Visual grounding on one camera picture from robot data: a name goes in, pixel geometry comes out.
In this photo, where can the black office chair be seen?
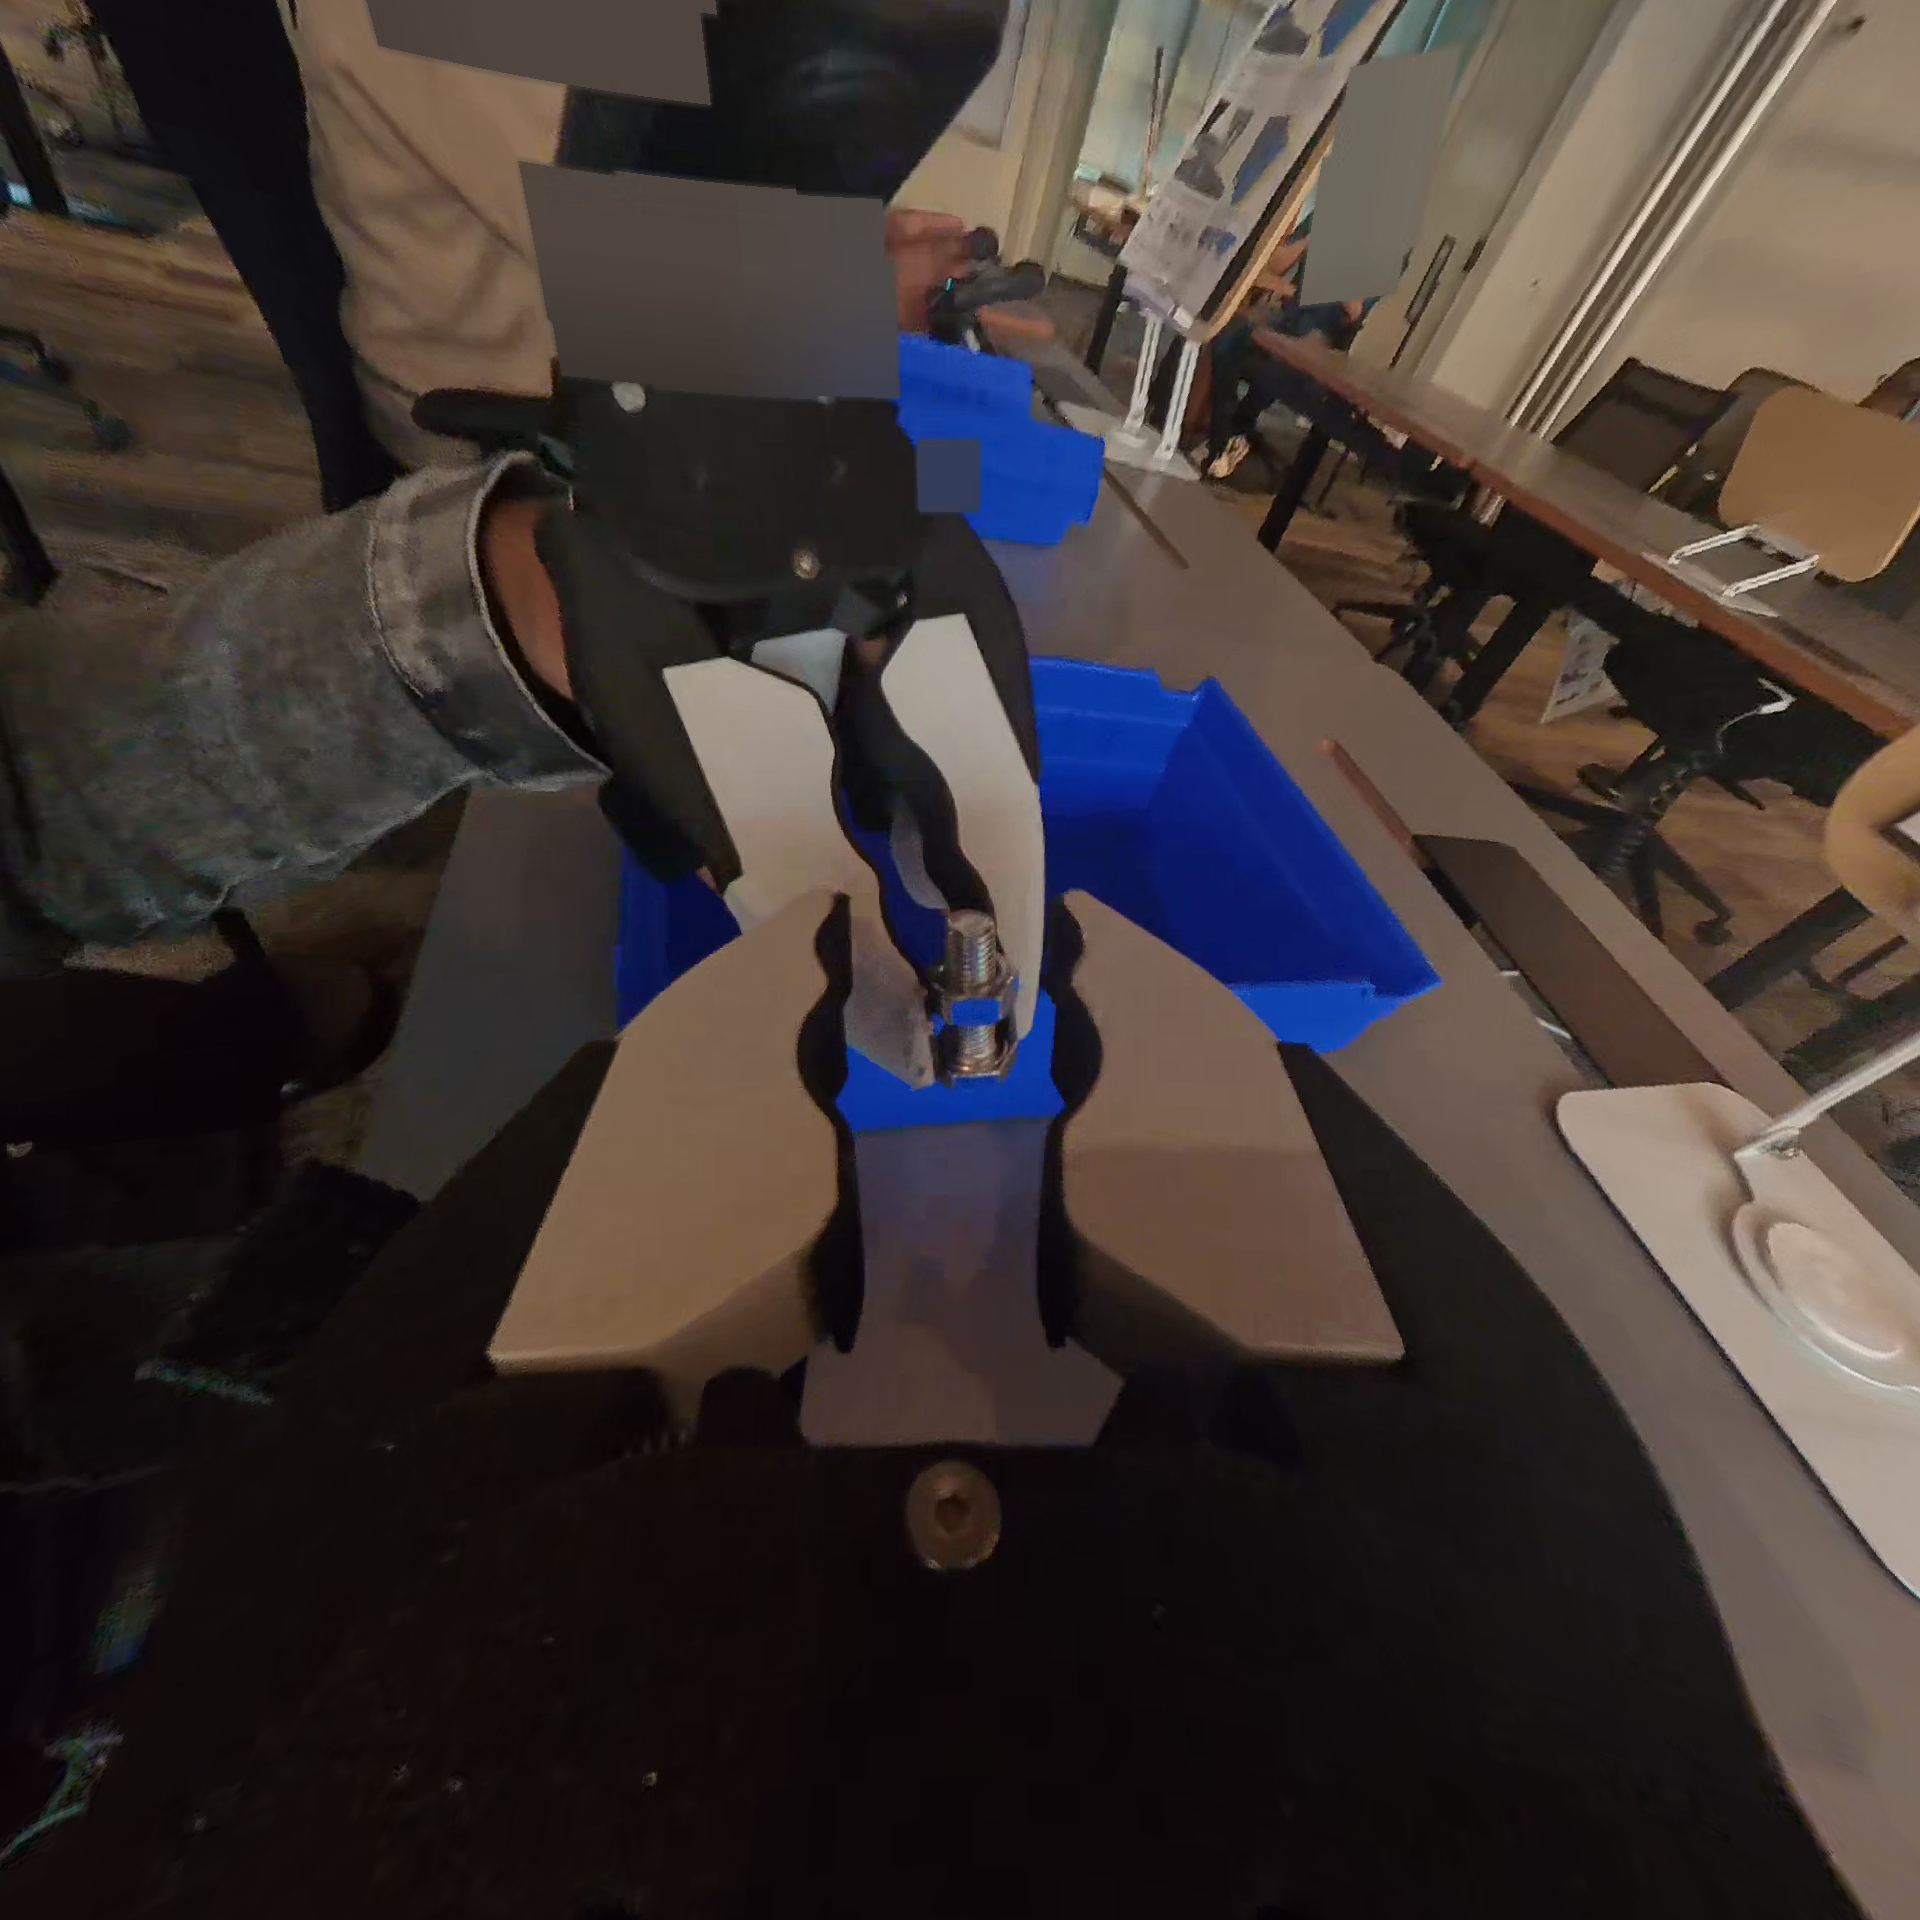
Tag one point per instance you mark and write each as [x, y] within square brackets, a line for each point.
[1697, 676]
[1638, 413]

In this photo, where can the wooden desk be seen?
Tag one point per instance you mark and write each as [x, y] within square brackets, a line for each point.
[1500, 436]

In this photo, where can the person's left hand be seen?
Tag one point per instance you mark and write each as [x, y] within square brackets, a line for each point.
[525, 585]

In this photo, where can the wooden board on stand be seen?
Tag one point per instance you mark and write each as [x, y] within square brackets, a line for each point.
[1818, 479]

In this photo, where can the blue plastic bin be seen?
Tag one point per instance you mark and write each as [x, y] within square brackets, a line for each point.
[1200, 839]
[1019, 479]

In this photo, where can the steel hex bolt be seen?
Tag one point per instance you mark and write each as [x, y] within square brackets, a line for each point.
[971, 939]

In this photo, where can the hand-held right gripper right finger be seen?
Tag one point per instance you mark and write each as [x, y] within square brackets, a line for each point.
[1228, 1185]

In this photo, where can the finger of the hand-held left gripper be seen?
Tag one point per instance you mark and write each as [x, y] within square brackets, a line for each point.
[983, 751]
[765, 778]

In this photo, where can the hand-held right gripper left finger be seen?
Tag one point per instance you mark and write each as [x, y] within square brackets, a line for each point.
[676, 1185]

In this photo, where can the white poster stand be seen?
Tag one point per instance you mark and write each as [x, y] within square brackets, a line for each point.
[1160, 436]

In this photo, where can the person's left forearm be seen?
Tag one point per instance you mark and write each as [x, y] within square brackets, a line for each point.
[226, 719]

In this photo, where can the steel hex nut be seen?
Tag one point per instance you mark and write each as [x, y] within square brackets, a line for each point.
[976, 996]

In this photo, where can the printed poster board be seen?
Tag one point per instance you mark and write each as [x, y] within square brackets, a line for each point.
[1200, 210]

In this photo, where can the wooden instruction board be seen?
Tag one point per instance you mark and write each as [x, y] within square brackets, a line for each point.
[1869, 839]

